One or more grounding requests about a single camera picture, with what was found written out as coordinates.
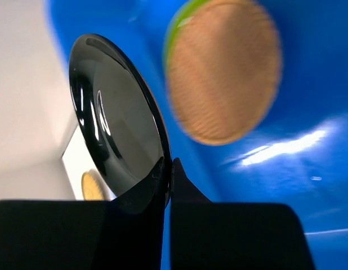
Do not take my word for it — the green-rimmed bamboo tray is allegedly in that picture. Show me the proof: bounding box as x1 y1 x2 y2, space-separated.
81 169 107 201

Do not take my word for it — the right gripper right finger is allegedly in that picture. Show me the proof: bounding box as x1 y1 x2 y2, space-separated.
170 159 315 269

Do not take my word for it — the green plastic plate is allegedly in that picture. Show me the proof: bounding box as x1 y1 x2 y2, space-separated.
162 0 208 70

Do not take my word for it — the brown woven bamboo tray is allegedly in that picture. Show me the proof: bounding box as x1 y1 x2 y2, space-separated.
165 1 283 146

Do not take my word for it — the blue plastic bin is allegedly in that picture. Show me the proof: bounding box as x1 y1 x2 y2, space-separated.
47 1 348 269

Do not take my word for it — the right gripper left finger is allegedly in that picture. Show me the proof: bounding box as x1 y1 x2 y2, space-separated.
0 158 166 269

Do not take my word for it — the black plastic plate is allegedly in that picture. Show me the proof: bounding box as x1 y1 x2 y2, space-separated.
69 34 172 209

